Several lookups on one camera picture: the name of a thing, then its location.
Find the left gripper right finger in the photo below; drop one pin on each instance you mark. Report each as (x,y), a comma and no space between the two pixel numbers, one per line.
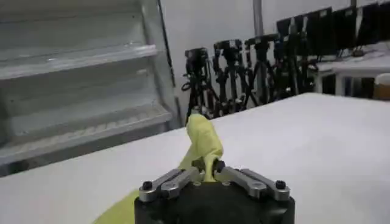
(256,184)

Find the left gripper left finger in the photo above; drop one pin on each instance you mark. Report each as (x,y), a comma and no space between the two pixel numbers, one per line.
(170,182)

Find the yellow-green shirt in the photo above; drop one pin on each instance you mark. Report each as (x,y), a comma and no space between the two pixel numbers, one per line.
(202,137)

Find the white open shelf rack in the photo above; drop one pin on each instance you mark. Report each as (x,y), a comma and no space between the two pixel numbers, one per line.
(79,91)

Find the white desk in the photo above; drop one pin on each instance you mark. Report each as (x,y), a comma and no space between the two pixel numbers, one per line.
(359,67)
(323,68)

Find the grey metal pole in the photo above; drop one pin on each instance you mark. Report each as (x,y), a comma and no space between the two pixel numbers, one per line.
(258,16)

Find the black tripod with camera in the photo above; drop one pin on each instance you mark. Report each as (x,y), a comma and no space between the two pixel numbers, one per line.
(262,67)
(232,70)
(198,76)
(292,67)

